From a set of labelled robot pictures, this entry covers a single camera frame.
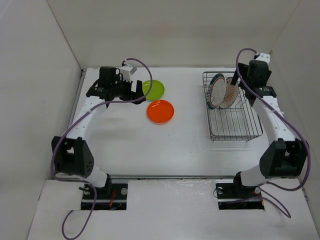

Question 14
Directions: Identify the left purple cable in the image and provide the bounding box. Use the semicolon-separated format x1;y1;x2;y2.
50;58;154;240

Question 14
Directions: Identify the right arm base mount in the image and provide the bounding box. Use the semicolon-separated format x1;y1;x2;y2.
213;181;265;210

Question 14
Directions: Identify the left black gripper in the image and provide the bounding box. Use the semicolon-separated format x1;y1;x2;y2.
111;75;146;105

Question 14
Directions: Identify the lime green plate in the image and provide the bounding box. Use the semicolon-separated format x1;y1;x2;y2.
142;79;165;101

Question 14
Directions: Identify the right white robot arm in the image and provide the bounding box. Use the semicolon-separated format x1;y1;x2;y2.
231;59;308;197

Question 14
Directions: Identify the purple cable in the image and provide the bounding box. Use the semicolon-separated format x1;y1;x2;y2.
235;47;311;219
50;58;154;240

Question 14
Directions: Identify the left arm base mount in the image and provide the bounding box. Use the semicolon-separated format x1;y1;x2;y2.
79;182;128;211

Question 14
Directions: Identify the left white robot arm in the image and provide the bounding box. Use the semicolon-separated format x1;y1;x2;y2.
51;64;146;199

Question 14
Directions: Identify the orange sunburst patterned plate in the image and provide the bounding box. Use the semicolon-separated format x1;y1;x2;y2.
219;77;239;109

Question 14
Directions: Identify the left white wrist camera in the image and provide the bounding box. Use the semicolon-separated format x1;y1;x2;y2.
119;64;137;82

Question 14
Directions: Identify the black wire dish rack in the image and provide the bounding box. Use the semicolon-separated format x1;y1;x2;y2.
202;70;263;141

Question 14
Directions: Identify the green rimmed white plate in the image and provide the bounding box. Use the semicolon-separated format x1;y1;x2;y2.
205;73;227;110

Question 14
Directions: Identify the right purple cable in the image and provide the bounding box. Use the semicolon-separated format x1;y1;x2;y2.
235;47;311;219

